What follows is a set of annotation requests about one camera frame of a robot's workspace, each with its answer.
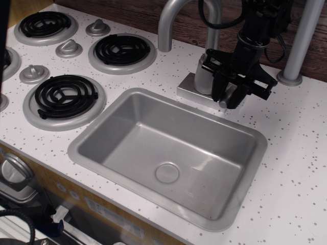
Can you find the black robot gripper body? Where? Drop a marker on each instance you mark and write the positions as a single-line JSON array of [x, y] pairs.
[[242, 66]]

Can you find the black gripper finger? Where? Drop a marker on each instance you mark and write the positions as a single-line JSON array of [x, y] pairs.
[[237, 96], [219, 86]]

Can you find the silver faucet lever handle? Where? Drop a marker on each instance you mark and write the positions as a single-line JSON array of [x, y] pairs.
[[225, 98]]

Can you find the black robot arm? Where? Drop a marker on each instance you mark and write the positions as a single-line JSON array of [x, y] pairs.
[[265, 19]]

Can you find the silver vertical support pole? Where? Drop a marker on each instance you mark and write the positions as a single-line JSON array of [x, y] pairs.
[[291, 76]]

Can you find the silver toy faucet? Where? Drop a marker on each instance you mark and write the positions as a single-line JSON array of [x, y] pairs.
[[195, 87]]

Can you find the grey plastic sink basin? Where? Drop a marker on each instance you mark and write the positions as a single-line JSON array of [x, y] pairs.
[[194, 164]]

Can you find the back right stove burner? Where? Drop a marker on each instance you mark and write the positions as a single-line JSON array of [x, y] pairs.
[[122, 54]]

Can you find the stove burner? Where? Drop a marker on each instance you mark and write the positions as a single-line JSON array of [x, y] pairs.
[[12, 63], [122, 54], [64, 103], [45, 28]]

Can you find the silver stove knob top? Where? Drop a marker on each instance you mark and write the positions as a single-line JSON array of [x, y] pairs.
[[97, 28]]

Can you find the silver stove knob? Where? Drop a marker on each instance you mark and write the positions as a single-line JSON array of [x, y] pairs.
[[69, 49], [34, 74], [97, 28]]

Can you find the silver stove knob middle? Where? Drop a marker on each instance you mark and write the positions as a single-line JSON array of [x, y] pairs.
[[69, 49]]

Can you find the front right stove burner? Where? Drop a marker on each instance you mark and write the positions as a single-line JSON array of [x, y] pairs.
[[64, 103]]

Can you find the back left stove burner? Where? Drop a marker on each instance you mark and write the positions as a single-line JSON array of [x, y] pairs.
[[45, 28]]

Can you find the silver stove knob lower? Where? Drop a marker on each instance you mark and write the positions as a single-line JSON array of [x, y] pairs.
[[34, 74]]

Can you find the front left stove burner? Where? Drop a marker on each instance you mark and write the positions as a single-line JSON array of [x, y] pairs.
[[12, 63]]

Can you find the silver stove knob edge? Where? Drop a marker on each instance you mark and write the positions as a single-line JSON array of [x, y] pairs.
[[4, 102]]

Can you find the silver oven dial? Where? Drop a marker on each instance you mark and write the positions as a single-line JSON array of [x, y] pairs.
[[15, 173]]

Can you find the silver oven door handle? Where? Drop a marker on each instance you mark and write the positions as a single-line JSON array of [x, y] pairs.
[[26, 197]]

